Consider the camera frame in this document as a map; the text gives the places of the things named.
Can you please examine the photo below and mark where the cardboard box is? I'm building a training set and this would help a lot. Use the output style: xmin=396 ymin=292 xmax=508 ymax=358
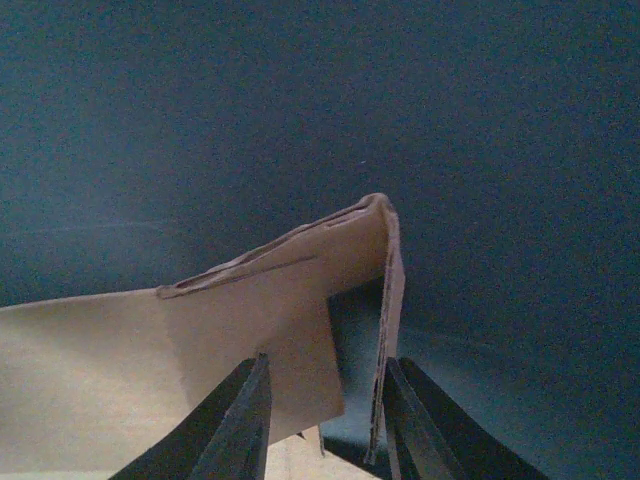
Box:
xmin=1 ymin=193 xmax=405 ymax=475

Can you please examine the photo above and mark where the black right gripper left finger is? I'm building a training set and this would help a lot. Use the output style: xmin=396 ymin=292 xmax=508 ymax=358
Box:
xmin=112 ymin=353 xmax=272 ymax=479

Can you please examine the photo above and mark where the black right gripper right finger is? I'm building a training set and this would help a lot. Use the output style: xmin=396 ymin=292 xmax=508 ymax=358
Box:
xmin=383 ymin=357 xmax=546 ymax=479

